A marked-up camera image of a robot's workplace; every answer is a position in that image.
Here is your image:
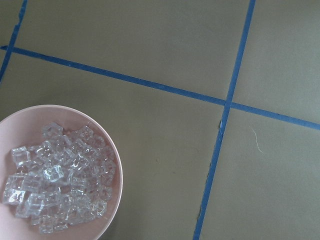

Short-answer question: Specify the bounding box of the pile of clear ice cubes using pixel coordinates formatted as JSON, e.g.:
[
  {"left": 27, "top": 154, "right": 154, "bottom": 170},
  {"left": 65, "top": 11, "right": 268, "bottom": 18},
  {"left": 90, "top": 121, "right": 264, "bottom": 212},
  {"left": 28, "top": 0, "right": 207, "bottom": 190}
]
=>
[{"left": 2, "top": 122, "right": 117, "bottom": 234}]

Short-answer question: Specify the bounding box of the pink bowl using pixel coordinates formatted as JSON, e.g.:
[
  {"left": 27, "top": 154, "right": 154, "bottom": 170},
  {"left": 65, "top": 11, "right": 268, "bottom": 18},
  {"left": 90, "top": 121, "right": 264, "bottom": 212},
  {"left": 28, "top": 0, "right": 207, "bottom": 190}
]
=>
[{"left": 0, "top": 105, "right": 123, "bottom": 240}]

